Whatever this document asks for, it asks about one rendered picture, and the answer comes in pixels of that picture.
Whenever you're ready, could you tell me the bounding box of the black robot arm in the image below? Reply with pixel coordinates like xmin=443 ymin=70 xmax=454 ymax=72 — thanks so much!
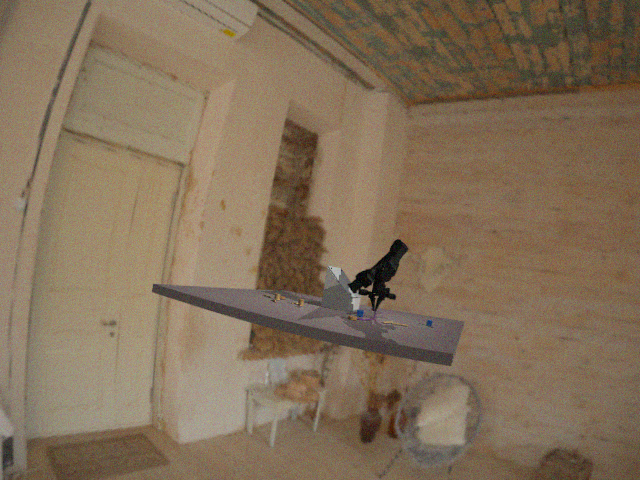
xmin=347 ymin=239 xmax=409 ymax=297

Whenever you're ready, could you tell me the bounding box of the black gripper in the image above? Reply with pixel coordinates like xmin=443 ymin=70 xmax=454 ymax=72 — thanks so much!
xmin=358 ymin=280 xmax=396 ymax=311

